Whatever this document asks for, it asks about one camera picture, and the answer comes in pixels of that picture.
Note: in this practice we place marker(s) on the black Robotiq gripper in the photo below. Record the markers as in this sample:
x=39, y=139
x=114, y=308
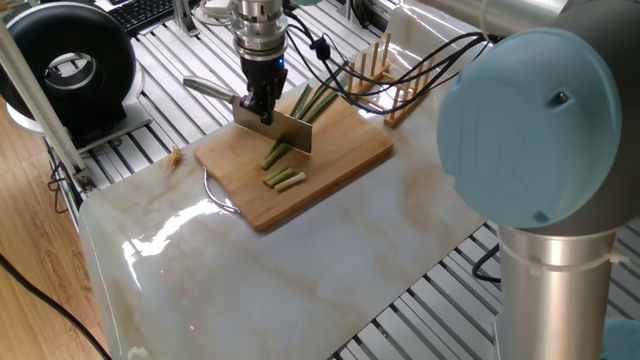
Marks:
x=264, y=72

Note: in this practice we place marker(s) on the steel kitchen knife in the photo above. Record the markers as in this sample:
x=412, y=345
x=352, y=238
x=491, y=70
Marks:
x=290, y=132

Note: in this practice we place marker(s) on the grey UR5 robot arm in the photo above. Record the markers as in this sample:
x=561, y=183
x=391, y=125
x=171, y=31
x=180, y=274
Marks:
x=540, y=140

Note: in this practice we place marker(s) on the short green garlic piece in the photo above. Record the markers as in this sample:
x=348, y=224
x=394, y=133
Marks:
x=277, y=175
x=276, y=156

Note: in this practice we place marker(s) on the green garlic stalk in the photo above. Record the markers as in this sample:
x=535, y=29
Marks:
x=318, y=100

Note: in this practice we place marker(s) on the small tan garlic scrap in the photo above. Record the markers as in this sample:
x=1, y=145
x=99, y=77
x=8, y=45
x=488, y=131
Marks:
x=175, y=155

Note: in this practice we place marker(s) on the bamboo cutting board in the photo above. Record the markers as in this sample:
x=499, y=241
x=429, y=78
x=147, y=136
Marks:
x=340, y=170

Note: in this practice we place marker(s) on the white desk gadget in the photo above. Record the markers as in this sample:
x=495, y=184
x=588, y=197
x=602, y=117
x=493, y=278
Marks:
x=215, y=10

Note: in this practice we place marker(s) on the wooden slotted rack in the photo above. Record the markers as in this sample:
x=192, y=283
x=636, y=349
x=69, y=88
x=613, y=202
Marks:
x=400, y=100

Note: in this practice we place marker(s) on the black computer keyboard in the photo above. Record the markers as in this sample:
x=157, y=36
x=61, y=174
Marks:
x=145, y=12

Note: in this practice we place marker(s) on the black round fan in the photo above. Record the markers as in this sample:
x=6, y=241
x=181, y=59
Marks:
x=105, y=55

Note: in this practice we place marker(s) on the white marble pattern mat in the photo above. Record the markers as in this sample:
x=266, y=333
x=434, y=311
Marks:
x=330, y=280

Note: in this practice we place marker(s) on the aluminium frame post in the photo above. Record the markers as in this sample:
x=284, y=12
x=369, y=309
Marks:
x=40, y=100

